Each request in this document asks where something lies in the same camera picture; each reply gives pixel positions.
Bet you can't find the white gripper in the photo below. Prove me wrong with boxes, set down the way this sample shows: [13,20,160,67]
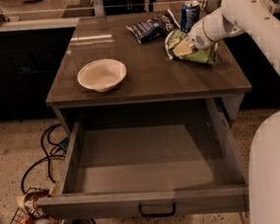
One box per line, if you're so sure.
[173,20,210,57]

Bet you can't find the green jalapeno chip bag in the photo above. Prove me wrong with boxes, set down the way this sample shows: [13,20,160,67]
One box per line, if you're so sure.
[164,29,217,65]

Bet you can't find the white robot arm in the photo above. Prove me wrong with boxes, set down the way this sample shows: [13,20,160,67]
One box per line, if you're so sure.
[184,0,280,224]

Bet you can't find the dark blue chip bag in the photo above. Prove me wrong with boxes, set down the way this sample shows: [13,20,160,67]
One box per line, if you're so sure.
[127,9,179,43]

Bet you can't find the grey cabinet with glossy top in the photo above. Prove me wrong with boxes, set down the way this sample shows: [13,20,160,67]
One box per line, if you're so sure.
[46,12,251,132]

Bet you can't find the grey open top drawer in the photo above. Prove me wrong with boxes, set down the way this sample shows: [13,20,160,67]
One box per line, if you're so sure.
[38,98,248,219]

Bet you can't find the brown snack bag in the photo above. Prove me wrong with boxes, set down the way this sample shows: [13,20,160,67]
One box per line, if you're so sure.
[16,189,49,218]

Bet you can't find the blue soda can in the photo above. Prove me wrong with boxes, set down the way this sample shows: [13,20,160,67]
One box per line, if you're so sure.
[180,0,200,33]

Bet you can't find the white paper bowl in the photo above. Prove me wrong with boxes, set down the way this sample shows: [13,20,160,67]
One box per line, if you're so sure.
[77,58,127,92]

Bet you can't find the black floor cable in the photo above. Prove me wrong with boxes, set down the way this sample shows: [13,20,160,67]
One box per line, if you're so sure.
[15,122,70,194]

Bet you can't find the black drawer handle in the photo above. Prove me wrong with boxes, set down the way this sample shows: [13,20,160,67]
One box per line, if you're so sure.
[138,203,176,218]

